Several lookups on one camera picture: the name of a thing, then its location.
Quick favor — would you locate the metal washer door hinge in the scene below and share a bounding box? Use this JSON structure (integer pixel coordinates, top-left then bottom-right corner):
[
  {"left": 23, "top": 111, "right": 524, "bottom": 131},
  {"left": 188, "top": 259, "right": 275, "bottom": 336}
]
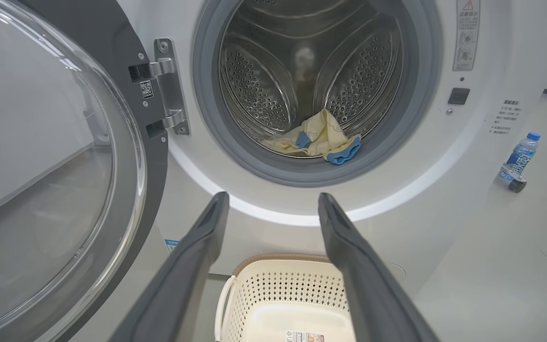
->
[{"left": 129, "top": 38, "right": 190, "bottom": 138}]

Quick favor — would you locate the cream perforated laundry basket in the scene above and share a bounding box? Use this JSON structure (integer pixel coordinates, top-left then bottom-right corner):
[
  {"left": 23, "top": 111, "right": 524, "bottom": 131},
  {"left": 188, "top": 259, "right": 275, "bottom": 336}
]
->
[{"left": 214, "top": 253, "right": 357, "bottom": 342}]

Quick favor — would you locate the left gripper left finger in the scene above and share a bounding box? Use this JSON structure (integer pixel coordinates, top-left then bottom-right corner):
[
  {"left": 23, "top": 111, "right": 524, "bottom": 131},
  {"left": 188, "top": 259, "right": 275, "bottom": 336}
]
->
[{"left": 110, "top": 191, "right": 230, "bottom": 342}]

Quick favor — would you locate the grey warning sticker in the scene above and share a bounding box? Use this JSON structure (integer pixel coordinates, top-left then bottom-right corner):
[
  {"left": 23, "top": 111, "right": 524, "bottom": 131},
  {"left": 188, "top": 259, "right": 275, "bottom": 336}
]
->
[{"left": 453, "top": 0, "right": 481, "bottom": 72}]

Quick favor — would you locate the black-rimmed glass washer door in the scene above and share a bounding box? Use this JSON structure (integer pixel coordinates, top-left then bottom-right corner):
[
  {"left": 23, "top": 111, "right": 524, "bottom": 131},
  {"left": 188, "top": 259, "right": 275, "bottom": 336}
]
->
[{"left": 0, "top": 0, "right": 169, "bottom": 342}]

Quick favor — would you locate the blue-capped water bottle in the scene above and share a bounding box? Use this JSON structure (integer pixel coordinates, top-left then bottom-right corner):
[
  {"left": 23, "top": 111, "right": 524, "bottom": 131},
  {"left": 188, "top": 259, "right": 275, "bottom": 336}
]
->
[{"left": 500, "top": 132, "right": 541, "bottom": 180}]

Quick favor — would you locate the cream garment with line drawing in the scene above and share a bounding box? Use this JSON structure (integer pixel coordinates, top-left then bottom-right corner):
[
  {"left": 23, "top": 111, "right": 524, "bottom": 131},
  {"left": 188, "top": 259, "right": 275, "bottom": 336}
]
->
[{"left": 260, "top": 132, "right": 302, "bottom": 153}]

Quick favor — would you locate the printed text notice on washer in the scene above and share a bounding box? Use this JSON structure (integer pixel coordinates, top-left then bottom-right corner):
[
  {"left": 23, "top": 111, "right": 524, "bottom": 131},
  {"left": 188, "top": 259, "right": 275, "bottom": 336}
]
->
[{"left": 492, "top": 99, "right": 521, "bottom": 137}]

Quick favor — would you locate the metal leg with caster wheel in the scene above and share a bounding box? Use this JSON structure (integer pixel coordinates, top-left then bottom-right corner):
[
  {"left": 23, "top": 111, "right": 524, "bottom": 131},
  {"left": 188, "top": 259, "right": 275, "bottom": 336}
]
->
[{"left": 500, "top": 164, "right": 528, "bottom": 193}]

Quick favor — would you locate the printed basket label sticker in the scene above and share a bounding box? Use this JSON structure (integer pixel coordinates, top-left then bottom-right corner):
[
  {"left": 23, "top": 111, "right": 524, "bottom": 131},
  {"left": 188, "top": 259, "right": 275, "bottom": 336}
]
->
[{"left": 285, "top": 330, "right": 325, "bottom": 342}]

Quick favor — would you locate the white front-load washing machine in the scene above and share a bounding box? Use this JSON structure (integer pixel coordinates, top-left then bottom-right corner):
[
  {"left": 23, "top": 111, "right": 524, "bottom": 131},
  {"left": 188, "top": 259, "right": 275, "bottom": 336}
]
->
[{"left": 117, "top": 0, "right": 547, "bottom": 304}]

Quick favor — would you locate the black door latch socket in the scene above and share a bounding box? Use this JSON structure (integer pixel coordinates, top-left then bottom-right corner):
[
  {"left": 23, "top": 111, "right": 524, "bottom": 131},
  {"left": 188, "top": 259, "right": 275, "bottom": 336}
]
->
[{"left": 448, "top": 87, "right": 471, "bottom": 105}]

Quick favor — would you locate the cream garment with blue cuffs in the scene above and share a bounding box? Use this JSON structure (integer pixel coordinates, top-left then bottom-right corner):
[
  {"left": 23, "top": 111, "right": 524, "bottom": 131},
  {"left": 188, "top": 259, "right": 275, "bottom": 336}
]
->
[{"left": 295, "top": 109, "right": 362, "bottom": 165}]

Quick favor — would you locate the steel washer drum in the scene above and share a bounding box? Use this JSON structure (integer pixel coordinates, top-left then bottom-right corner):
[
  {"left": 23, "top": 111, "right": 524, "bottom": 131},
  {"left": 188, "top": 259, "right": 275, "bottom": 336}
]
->
[{"left": 219, "top": 0, "right": 403, "bottom": 157}]

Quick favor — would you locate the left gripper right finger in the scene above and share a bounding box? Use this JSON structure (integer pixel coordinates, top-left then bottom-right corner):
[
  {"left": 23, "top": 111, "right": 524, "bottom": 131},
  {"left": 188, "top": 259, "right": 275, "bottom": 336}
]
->
[{"left": 318, "top": 192, "right": 440, "bottom": 342}]

